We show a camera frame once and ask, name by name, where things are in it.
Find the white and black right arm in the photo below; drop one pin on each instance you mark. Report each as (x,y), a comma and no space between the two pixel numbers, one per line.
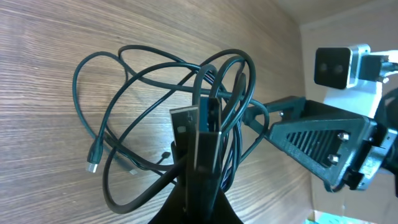
(368,100)

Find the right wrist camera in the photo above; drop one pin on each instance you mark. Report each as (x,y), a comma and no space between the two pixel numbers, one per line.
(347,67)

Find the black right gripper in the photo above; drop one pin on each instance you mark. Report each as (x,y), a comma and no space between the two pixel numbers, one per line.
(340,147)

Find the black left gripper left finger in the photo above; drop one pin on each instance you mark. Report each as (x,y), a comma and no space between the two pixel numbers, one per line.
(184,196)

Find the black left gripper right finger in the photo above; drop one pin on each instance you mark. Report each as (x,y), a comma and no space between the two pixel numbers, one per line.
(203,175)

